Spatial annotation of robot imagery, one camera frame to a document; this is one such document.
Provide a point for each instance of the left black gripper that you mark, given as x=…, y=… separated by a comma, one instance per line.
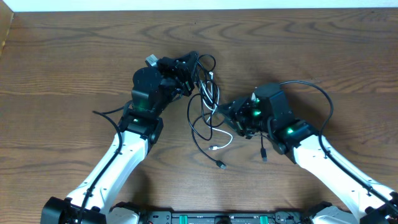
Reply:
x=185, y=74

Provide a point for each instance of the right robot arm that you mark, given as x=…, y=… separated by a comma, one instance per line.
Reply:
x=267, y=111

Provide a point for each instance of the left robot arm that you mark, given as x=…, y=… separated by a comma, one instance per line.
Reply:
x=155, y=86

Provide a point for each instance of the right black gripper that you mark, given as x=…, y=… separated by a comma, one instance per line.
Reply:
x=237, y=115

